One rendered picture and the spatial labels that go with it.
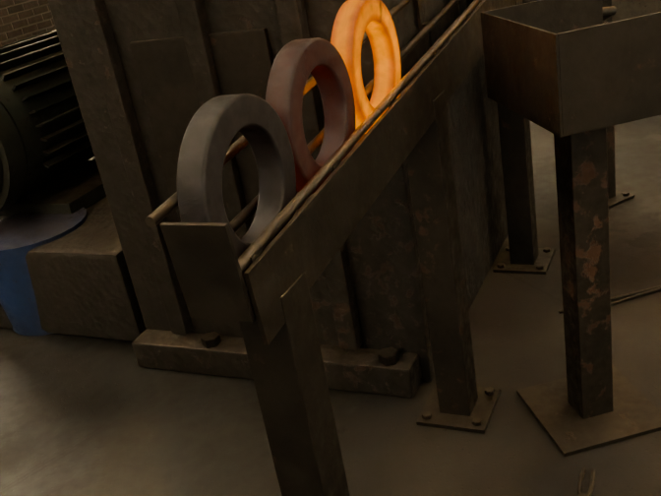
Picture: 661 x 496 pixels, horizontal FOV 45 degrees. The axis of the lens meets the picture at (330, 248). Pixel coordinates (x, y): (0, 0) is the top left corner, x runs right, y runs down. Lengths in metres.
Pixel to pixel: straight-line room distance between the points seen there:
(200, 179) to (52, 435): 1.14
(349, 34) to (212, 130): 0.35
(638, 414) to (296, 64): 0.93
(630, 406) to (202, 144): 1.03
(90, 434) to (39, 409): 0.19
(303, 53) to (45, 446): 1.11
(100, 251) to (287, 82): 1.14
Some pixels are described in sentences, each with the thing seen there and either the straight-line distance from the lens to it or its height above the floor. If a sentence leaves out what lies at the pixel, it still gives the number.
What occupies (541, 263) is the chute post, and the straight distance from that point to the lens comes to 2.06.
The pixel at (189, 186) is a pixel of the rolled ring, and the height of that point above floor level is 0.71.
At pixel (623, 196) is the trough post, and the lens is 2.42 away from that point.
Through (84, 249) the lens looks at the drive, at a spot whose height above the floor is 0.25.
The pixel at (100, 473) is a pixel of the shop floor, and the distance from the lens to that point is 1.65.
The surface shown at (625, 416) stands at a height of 0.01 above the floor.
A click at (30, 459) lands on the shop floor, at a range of 1.77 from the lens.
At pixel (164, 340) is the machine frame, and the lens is 1.87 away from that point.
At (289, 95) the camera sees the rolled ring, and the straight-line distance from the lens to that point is 0.90.
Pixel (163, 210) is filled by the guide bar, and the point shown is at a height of 0.68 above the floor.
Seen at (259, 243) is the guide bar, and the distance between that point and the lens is 0.79.
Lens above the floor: 0.94
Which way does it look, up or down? 24 degrees down
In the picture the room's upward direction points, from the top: 10 degrees counter-clockwise
